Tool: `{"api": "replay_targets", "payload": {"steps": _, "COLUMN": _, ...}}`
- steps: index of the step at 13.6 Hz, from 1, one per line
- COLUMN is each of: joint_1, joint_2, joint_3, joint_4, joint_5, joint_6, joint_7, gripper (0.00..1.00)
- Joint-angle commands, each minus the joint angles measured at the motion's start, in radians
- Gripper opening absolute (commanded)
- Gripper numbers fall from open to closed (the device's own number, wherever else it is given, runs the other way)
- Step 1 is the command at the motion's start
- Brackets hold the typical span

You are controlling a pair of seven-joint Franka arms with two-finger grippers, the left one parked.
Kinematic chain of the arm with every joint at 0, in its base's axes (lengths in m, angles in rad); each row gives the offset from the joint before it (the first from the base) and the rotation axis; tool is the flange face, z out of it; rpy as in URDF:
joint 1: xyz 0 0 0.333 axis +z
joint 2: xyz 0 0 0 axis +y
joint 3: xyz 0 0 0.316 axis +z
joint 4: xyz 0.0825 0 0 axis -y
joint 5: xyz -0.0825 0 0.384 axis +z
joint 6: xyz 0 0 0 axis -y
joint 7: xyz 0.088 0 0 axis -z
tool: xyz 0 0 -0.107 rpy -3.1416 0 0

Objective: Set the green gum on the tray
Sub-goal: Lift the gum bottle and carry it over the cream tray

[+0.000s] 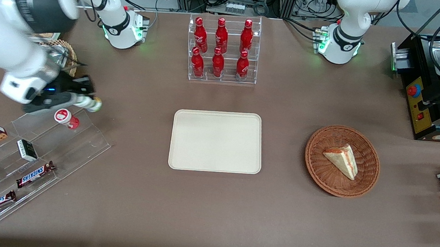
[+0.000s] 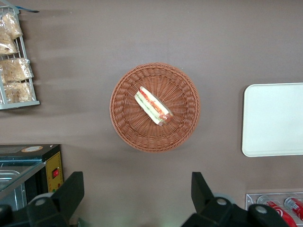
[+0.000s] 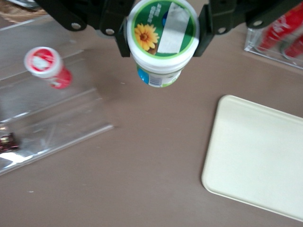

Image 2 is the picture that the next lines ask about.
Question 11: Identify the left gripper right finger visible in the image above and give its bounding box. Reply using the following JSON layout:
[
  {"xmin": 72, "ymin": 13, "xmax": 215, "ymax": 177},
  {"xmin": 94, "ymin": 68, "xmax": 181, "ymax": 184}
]
[{"xmin": 191, "ymin": 171, "xmax": 215, "ymax": 215}]

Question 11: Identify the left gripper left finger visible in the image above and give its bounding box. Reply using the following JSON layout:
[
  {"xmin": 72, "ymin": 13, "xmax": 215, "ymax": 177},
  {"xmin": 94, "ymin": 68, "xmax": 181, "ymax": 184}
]
[{"xmin": 52, "ymin": 171, "xmax": 85, "ymax": 223}]

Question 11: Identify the beige plastic tray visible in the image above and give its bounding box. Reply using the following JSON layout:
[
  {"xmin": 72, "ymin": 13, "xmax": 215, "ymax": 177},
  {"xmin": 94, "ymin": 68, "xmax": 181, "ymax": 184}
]
[{"xmin": 241, "ymin": 82, "xmax": 303, "ymax": 157}]

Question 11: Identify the black food warmer appliance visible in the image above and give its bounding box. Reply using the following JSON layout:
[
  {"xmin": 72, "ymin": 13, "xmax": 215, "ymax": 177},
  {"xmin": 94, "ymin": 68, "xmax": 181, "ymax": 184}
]
[{"xmin": 0, "ymin": 143, "xmax": 64, "ymax": 212}]

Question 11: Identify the clear acrylic bottle rack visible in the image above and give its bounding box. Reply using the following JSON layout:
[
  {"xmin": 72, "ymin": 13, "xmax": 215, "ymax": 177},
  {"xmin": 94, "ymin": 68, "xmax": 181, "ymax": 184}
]
[{"xmin": 245, "ymin": 192, "xmax": 303, "ymax": 227}]

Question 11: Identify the round brown wicker basket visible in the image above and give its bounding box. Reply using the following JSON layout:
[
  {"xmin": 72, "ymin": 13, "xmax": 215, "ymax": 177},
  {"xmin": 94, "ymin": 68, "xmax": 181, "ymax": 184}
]
[{"xmin": 109, "ymin": 62, "xmax": 201, "ymax": 153}]

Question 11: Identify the wrapped triangle sandwich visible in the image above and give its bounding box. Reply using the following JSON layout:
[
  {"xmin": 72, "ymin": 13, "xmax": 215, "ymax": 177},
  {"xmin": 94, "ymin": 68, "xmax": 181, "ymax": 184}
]
[{"xmin": 134, "ymin": 86, "xmax": 173, "ymax": 126}]

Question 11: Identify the clear bag of snacks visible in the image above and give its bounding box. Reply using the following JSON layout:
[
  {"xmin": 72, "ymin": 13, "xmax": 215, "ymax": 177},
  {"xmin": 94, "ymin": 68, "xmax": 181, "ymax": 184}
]
[
  {"xmin": 0, "ymin": 29, "xmax": 19, "ymax": 55},
  {"xmin": 2, "ymin": 81, "xmax": 34, "ymax": 104},
  {"xmin": 0, "ymin": 57, "xmax": 35, "ymax": 84},
  {"xmin": 1, "ymin": 12, "xmax": 24, "ymax": 40}
]

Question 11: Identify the grey wire rack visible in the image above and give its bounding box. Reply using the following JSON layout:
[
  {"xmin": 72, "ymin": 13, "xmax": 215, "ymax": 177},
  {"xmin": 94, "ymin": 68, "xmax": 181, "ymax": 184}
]
[{"xmin": 0, "ymin": 5, "xmax": 41, "ymax": 111}]

